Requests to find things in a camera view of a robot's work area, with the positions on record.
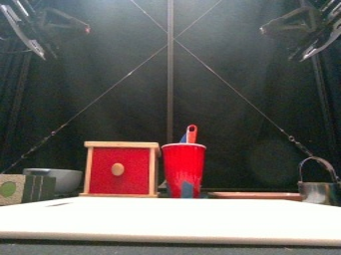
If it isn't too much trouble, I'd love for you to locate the metal pot with handle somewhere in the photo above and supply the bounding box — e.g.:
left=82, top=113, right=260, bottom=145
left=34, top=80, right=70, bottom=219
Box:
left=297, top=155, right=341, bottom=207

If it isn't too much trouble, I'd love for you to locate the orange utensil handle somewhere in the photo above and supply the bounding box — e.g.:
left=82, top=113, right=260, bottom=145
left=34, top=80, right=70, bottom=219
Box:
left=185, top=124, right=200, bottom=144

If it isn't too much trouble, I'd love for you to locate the cardboard box with green circle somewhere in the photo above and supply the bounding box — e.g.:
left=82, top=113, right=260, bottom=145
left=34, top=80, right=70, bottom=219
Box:
left=0, top=173, right=58, bottom=206

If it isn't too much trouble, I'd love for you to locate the vertical metal frame pole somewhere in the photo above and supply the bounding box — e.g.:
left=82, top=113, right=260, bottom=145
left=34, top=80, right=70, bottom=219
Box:
left=166, top=0, right=176, bottom=144

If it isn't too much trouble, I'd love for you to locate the grey bowl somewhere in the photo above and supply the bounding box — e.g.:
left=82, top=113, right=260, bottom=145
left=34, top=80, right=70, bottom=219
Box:
left=22, top=167, right=85, bottom=195

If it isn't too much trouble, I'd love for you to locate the red wooden box with knob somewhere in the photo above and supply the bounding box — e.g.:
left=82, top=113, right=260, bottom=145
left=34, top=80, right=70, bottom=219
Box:
left=79, top=140, right=164, bottom=198

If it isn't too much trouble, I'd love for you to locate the brown flat tray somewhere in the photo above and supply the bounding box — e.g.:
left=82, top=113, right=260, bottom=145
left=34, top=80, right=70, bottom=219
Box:
left=206, top=191, right=304, bottom=202

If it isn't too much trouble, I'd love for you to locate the diagonal brace wire with turnbuckle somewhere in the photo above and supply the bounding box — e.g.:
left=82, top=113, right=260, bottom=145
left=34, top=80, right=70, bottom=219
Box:
left=130, top=0, right=316, bottom=157

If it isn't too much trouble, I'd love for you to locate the white cutting board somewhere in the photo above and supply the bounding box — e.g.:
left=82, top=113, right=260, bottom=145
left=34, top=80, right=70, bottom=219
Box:
left=0, top=196, right=341, bottom=247

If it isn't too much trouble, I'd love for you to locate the red plastic cup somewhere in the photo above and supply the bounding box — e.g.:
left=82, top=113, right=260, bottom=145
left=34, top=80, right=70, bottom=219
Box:
left=161, top=142, right=208, bottom=199

